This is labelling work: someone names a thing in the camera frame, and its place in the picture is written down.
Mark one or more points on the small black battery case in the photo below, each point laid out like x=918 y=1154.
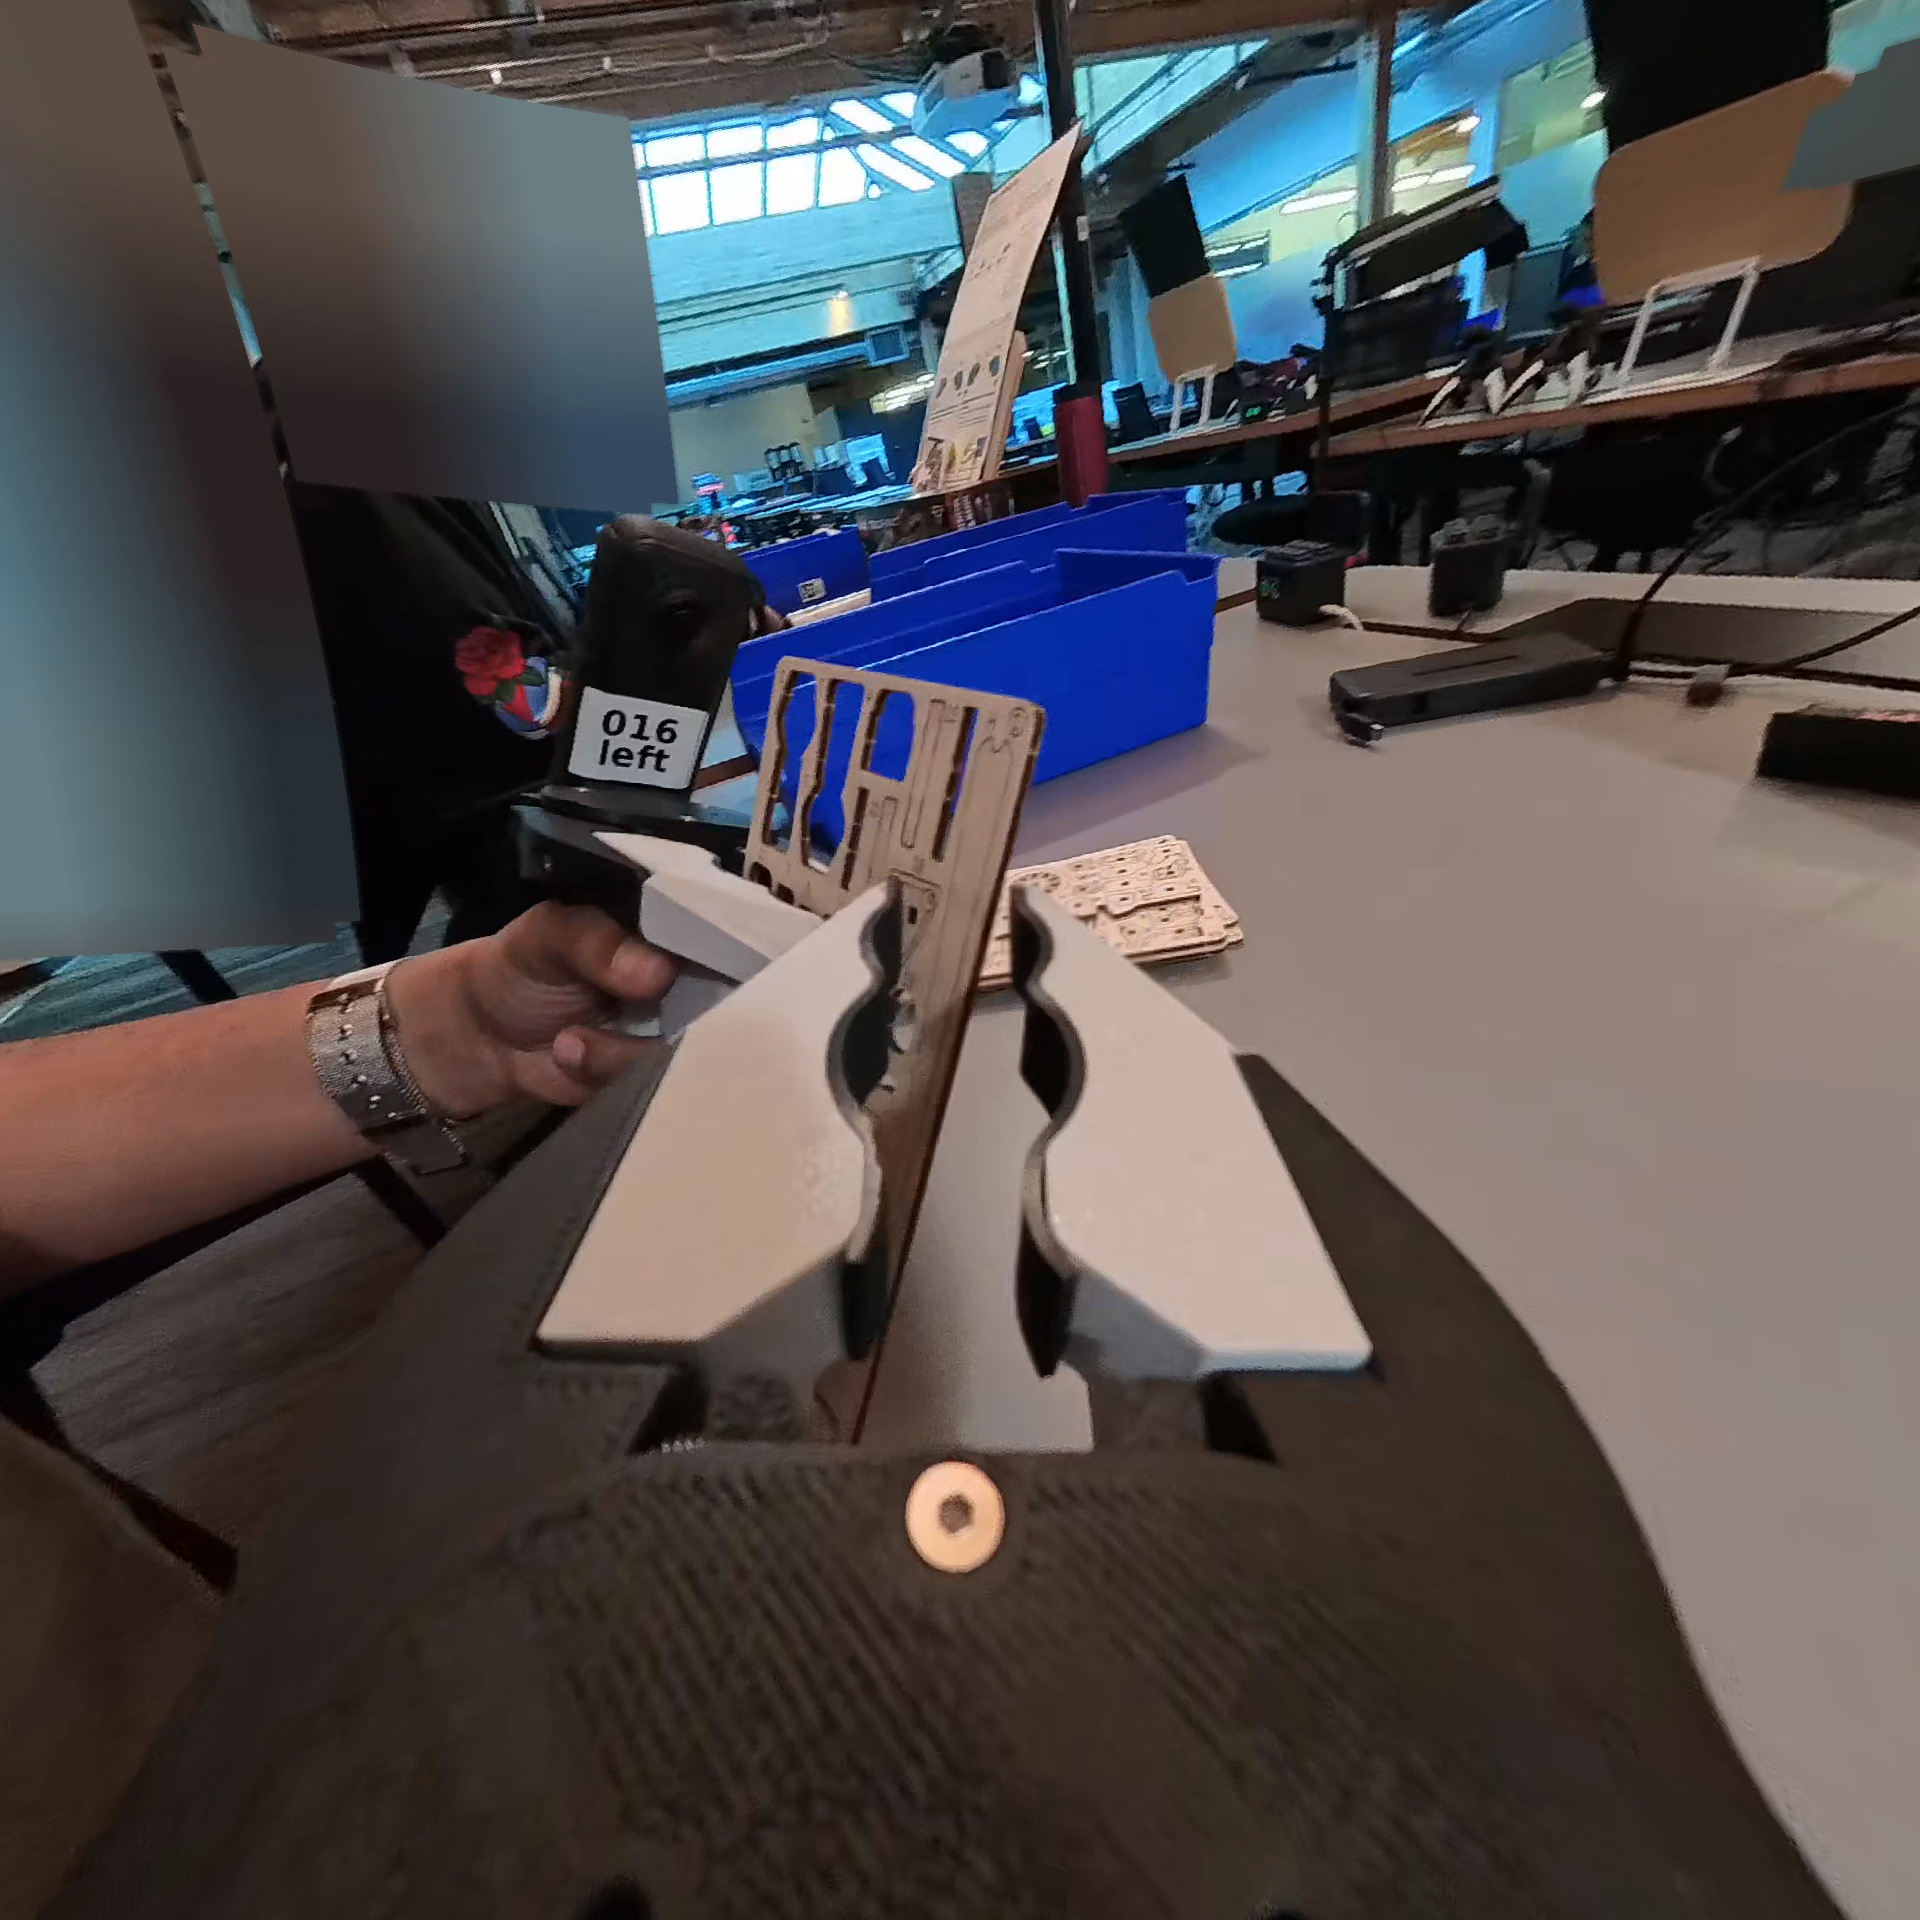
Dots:
x=1469 y=569

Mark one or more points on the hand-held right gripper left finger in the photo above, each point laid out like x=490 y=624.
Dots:
x=718 y=1186

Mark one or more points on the black flat box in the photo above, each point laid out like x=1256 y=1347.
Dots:
x=1847 y=757

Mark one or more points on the laser-cut wooden puzzle sheet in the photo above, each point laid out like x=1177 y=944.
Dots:
x=944 y=944

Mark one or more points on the person's left forearm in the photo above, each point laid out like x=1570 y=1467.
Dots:
x=151 y=1140

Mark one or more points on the black flat charger dock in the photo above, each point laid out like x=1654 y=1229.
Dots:
x=1469 y=683

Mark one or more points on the stack of wooden model boards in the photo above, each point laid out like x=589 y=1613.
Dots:
x=1139 y=900

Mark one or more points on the large blue plastic bin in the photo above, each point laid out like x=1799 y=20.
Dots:
x=1111 y=660
x=1048 y=534
x=804 y=577

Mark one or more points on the ceiling projector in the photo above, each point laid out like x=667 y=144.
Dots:
x=975 y=89

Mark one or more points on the black column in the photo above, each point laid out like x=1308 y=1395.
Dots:
x=1072 y=194

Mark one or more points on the plywood back chair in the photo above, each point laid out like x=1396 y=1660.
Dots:
x=1192 y=324
x=1694 y=211

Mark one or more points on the person's left hand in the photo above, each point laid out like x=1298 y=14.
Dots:
x=511 y=1002

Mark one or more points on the long wooden table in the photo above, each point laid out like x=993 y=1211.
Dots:
x=1724 y=388

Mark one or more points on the grey desk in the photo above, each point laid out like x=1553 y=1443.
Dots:
x=1498 y=974

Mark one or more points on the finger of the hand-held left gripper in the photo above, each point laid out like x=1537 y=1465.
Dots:
x=718 y=914

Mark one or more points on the black charger blocks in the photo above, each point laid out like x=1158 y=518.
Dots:
x=1298 y=586

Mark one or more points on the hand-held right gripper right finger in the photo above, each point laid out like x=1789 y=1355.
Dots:
x=1186 y=1200

